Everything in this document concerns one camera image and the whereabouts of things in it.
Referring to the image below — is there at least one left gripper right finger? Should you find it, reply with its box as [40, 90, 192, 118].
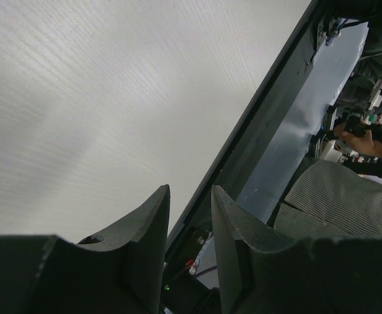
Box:
[211, 186, 382, 313]

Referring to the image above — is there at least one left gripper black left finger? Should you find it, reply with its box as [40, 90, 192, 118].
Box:
[0, 185, 170, 313]

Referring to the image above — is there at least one operator hand in background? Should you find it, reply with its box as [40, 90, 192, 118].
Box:
[333, 123, 375, 156]

